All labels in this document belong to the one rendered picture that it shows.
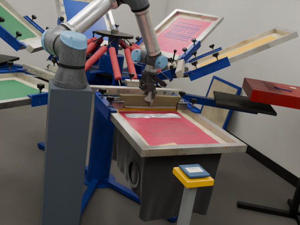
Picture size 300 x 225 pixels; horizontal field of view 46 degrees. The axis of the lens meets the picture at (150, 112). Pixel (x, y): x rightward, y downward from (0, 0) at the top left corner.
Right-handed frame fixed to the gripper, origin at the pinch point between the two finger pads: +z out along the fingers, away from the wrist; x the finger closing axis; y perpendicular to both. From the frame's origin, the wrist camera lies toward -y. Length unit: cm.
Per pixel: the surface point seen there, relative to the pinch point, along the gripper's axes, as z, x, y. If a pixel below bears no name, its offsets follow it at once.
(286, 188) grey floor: 101, -38, -186
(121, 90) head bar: -1.4, -21.0, 11.6
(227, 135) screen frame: 2, 48, -26
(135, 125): 5.3, 23.9, 17.9
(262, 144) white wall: 80, -100, -200
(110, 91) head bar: -0.6, -21.0, 19.1
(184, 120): 5.3, 15.8, -17.1
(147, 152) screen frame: 3, 61, 27
